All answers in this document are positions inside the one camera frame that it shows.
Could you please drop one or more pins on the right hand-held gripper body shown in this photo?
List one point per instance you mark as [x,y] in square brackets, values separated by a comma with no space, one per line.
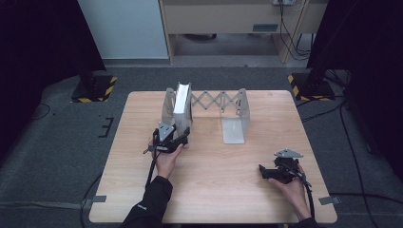
[286,169]

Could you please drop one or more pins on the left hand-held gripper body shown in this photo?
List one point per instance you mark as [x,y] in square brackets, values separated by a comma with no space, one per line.
[165,139]

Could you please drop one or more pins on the white book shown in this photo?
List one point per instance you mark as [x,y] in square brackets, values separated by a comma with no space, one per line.
[182,104]

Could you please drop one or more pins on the expandable metal bookend rack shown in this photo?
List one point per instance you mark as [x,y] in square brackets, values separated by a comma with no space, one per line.
[233,126]

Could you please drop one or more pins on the person's right hand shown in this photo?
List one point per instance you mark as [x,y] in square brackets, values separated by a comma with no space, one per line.
[294,190]

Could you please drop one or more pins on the person's left hand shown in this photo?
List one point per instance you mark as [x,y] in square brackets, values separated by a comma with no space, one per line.
[166,164]

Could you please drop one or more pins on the grey tape piece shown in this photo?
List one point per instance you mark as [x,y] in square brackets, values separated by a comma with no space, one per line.
[99,199]
[330,200]

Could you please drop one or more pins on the black stand with striped base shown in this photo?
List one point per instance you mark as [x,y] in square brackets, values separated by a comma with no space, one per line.
[95,88]
[312,87]

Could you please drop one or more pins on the white cabinet panel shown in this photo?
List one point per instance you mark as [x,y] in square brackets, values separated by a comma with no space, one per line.
[123,28]

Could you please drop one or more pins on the light wooden desk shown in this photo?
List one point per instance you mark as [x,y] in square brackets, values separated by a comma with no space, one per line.
[218,19]

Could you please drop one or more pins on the black curtain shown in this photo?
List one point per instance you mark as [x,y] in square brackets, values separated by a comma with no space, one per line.
[370,47]
[34,57]

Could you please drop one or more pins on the white power strip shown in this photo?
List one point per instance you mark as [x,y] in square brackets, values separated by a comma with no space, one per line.
[283,2]

